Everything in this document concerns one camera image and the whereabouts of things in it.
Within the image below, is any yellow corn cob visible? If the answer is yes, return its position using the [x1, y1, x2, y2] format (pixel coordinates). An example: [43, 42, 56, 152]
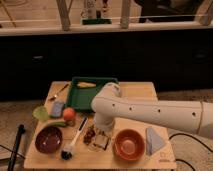
[77, 82, 96, 88]

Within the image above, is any grey folded cloth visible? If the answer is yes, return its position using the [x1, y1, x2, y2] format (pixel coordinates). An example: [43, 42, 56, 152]
[146, 127, 166, 156]

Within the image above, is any brown grape bunch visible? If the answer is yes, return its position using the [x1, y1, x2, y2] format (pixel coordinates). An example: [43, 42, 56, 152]
[83, 126, 96, 145]

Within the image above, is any orange peach fruit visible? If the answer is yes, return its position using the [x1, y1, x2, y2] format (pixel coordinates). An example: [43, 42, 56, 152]
[63, 107, 76, 121]

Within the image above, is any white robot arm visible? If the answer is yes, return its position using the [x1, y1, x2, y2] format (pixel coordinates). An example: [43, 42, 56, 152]
[91, 83, 213, 140]

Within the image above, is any black floor cable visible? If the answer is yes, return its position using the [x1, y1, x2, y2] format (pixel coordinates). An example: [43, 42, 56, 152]
[168, 132, 213, 171]

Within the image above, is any orange bowl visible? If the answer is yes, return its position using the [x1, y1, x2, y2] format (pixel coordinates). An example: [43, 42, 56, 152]
[113, 129, 145, 161]

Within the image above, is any dark red bowl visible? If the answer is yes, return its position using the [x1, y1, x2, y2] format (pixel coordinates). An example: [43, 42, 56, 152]
[35, 126, 62, 154]

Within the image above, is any green base bottle object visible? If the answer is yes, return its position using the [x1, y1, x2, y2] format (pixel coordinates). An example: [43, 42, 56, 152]
[81, 0, 112, 25]

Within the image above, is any black pole stand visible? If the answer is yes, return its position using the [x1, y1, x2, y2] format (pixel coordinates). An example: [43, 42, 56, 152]
[7, 124, 25, 171]

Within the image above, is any white handled brush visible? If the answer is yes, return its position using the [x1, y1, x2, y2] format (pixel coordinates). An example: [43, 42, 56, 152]
[61, 117, 88, 160]

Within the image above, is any green cucumber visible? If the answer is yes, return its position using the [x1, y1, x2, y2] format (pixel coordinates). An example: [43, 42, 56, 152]
[45, 121, 67, 127]

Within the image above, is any light green cup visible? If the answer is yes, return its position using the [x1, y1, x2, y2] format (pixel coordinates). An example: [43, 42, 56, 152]
[33, 106, 49, 122]

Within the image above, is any green plastic tray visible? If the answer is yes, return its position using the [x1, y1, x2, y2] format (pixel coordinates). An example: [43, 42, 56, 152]
[66, 77, 118, 113]

